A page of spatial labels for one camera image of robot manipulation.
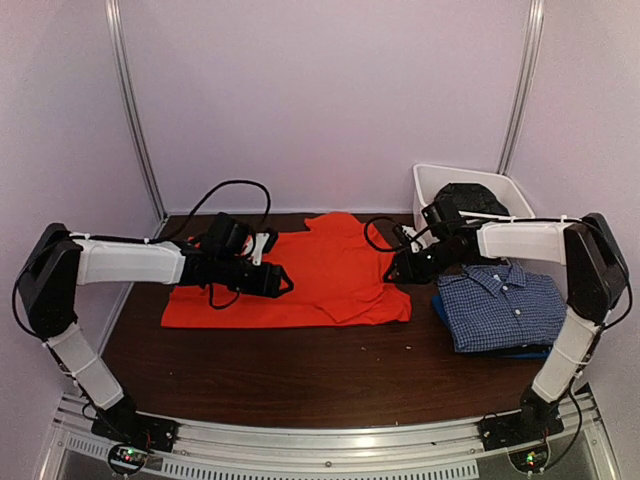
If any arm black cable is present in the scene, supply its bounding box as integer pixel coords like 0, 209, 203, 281
363, 215, 406, 256
149, 180, 274, 246

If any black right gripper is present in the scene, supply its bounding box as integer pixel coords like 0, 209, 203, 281
383, 241, 465, 286

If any blue checked button shirt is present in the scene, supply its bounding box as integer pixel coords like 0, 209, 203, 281
437, 264, 567, 350

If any white plastic laundry bin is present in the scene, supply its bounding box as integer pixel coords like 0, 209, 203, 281
412, 164, 535, 235

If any orange garment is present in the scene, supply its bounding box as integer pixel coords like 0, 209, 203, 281
161, 212, 412, 329

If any aluminium front rail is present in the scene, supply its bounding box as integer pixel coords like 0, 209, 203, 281
37, 389, 624, 480

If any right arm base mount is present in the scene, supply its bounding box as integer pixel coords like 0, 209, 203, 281
477, 412, 564, 475

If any folded blue garment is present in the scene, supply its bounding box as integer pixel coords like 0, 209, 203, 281
431, 295, 552, 360

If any dark garment in bin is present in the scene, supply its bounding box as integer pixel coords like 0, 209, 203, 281
434, 183, 510, 216

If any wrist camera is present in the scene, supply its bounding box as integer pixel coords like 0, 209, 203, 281
250, 229, 279, 266
393, 224, 427, 254

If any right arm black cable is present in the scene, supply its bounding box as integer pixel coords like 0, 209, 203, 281
363, 215, 406, 256

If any right aluminium corner post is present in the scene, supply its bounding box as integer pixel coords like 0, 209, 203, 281
497, 0, 545, 176

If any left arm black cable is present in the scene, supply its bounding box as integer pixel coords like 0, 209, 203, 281
149, 180, 274, 246

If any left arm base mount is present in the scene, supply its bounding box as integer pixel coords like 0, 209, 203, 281
91, 413, 178, 477

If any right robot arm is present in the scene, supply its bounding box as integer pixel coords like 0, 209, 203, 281
383, 200, 632, 442

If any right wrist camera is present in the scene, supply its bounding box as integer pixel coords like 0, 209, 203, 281
393, 224, 427, 254

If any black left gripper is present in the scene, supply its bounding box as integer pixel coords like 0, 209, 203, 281
215, 254, 293, 299

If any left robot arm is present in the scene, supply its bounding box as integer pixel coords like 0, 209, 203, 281
10, 213, 294, 444

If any aluminium corner post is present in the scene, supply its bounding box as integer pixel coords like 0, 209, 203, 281
497, 0, 545, 176
104, 0, 168, 222

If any left aluminium corner post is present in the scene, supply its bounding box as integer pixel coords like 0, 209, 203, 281
104, 0, 168, 222

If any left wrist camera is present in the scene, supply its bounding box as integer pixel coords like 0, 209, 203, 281
250, 229, 279, 266

